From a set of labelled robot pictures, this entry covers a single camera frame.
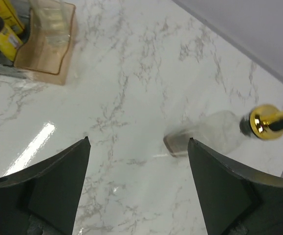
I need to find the clear square oil bottle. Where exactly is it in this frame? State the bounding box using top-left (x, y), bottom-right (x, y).
top-left (29, 0), bottom-right (70, 46)

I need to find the grey plastic bin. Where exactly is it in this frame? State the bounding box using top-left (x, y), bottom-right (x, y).
top-left (0, 0), bottom-right (30, 79)

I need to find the orange plastic bin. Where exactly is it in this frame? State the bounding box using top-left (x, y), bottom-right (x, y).
top-left (14, 2), bottom-right (78, 85)

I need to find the dark sauce glass bottle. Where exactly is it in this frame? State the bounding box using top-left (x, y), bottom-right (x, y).
top-left (163, 104), bottom-right (283, 157)

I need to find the yellow label bottle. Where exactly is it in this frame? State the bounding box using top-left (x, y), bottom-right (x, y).
top-left (0, 17), bottom-right (23, 61)
top-left (0, 0), bottom-right (25, 35)

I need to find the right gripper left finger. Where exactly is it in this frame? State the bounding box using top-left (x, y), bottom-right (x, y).
top-left (0, 137), bottom-right (90, 235)

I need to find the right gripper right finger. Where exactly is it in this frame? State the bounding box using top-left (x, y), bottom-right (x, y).
top-left (188, 139), bottom-right (283, 235)

